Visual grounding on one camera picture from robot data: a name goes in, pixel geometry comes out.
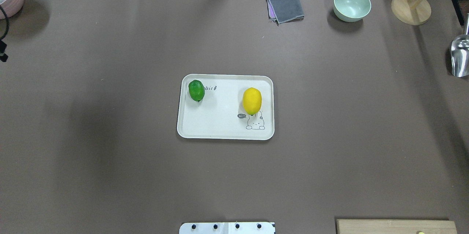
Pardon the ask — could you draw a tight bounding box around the yellow lemon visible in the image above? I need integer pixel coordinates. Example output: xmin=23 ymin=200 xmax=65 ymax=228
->
xmin=242 ymin=87 xmax=262 ymax=115

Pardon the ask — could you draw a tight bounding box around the green lime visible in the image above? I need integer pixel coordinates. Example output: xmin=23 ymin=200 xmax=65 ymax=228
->
xmin=188 ymin=80 xmax=205 ymax=102

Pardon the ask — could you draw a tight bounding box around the white rabbit tray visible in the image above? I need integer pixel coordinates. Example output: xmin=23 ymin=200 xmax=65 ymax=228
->
xmin=177 ymin=74 xmax=275 ymax=140

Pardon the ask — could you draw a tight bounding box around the grey folded cloth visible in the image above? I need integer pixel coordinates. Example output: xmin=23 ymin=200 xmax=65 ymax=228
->
xmin=266 ymin=0 xmax=304 ymax=25

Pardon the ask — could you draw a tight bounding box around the mint green bowl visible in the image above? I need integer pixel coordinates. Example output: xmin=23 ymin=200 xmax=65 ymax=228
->
xmin=333 ymin=0 xmax=372 ymax=22

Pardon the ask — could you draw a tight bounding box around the wooden cutting board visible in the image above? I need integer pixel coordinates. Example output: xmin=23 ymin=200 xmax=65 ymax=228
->
xmin=336 ymin=219 xmax=458 ymax=234

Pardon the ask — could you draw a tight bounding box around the wooden mug tree stand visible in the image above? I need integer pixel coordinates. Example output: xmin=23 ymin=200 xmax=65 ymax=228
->
xmin=391 ymin=0 xmax=432 ymax=25

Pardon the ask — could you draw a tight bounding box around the metal scoop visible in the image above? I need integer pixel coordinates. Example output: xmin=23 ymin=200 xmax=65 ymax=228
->
xmin=450 ymin=14 xmax=469 ymax=77

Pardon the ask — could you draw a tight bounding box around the white camera post base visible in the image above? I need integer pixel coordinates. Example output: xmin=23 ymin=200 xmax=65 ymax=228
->
xmin=179 ymin=221 xmax=276 ymax=234

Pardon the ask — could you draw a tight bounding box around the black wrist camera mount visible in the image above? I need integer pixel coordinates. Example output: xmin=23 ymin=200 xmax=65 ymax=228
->
xmin=0 ymin=40 xmax=8 ymax=62

